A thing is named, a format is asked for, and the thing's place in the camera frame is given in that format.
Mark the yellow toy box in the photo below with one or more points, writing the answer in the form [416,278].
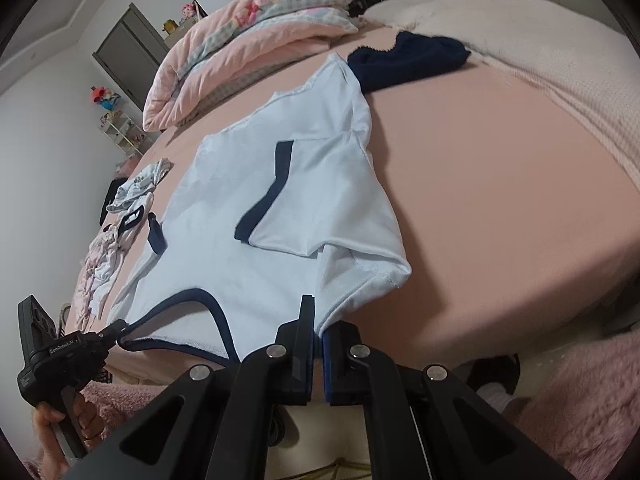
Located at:
[170,26]

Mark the black slipper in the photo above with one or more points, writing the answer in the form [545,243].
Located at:
[492,372]

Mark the white shelf rack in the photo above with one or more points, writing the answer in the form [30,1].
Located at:
[120,130]

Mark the small cream checked pillow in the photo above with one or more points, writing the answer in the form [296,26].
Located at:
[400,10]

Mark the crumpled pale pink garment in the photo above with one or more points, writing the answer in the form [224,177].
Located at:
[100,265]

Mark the large cream checked pillow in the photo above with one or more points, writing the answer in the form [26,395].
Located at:
[550,60]

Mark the grey door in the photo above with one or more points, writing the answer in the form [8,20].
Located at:
[130,55]

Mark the folded navy garment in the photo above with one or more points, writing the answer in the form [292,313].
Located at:
[410,60]

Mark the folded pink checked quilt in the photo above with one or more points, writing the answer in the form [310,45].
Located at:
[225,50]

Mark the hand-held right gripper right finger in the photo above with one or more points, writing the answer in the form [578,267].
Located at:
[327,370]

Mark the red and blue wall toy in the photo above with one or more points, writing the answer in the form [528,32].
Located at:
[104,97]

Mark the person's left leg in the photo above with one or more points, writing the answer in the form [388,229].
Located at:
[130,395]

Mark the person's right leg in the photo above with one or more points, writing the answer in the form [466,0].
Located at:
[590,410]

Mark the pink sheet bed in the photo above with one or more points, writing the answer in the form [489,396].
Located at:
[500,210]

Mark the person's leg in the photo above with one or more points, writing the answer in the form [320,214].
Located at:
[130,395]
[590,410]

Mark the small white navy-trimmed garment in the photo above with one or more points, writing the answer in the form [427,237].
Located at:
[131,220]

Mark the black bag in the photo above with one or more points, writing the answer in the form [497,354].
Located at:
[107,202]

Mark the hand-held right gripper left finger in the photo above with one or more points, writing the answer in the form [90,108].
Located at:
[300,360]

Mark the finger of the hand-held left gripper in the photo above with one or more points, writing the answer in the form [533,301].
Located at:
[112,335]

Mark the light blue navy-trimmed T-shirt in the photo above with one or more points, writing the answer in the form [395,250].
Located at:
[225,210]

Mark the person's left hand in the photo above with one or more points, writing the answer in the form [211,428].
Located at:
[87,425]

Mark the small pink doll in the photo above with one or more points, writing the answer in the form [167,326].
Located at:
[189,10]

